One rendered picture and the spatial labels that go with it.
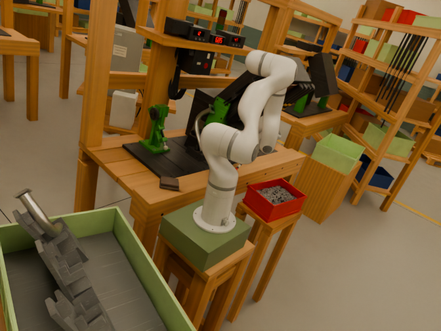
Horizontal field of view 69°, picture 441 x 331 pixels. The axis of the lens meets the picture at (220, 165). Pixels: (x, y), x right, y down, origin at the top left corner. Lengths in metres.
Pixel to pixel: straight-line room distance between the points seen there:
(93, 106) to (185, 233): 0.89
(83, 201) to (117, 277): 0.98
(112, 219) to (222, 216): 0.44
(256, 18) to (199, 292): 11.53
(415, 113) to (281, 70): 3.12
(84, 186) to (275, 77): 1.30
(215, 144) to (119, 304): 0.63
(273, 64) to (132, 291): 1.00
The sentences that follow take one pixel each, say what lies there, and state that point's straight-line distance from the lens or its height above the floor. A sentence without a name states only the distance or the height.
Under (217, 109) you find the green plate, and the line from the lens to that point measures 2.00.
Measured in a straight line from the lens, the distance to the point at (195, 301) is 1.47.
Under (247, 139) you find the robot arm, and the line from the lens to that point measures 1.18.
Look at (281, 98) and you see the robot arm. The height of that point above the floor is 1.46.
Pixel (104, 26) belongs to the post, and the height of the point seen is 1.53.
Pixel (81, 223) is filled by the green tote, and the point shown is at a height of 0.91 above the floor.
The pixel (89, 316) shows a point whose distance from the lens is 1.04.
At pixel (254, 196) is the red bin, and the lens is 1.83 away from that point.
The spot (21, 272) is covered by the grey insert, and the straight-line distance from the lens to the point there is 1.29.
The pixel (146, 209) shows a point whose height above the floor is 0.86.
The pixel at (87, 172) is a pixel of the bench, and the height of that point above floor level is 0.71.
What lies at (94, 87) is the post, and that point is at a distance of 1.82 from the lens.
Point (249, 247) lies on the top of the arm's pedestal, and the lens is 1.52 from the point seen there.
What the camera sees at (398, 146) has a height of 0.85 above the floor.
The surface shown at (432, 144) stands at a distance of 8.27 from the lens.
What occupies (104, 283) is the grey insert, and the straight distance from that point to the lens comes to 1.24.
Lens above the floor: 1.78
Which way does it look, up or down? 26 degrees down
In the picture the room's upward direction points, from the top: 17 degrees clockwise
